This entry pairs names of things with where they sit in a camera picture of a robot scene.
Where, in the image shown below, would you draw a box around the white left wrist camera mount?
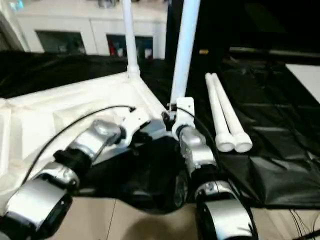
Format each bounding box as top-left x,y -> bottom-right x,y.
117,106 -> 151,147

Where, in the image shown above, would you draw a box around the white flat board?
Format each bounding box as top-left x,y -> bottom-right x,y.
284,63 -> 320,105

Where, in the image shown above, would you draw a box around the white plastic stool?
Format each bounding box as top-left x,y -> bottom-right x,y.
0,71 -> 169,216

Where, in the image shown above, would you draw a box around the coiled black floor cables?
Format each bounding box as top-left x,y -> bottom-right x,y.
288,208 -> 320,240

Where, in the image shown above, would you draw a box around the white plastic table leg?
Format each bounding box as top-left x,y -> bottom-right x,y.
204,72 -> 236,153
169,0 -> 202,106
211,72 -> 252,153
121,0 -> 141,79

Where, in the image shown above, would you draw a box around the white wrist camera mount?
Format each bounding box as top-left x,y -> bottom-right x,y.
171,97 -> 196,137
117,106 -> 151,147

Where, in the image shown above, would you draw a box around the light blue toy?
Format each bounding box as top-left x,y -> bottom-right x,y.
8,0 -> 25,11

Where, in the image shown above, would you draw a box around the white cabinet with glass doors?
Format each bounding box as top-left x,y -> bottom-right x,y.
14,0 -> 169,60

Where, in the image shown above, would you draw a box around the black horizontal bar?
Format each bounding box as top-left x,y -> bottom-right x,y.
229,46 -> 320,55

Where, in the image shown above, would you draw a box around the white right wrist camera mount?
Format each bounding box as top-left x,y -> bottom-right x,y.
171,97 -> 196,137

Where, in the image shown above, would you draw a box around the black glossy mat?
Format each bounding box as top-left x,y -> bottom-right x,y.
0,49 -> 320,216

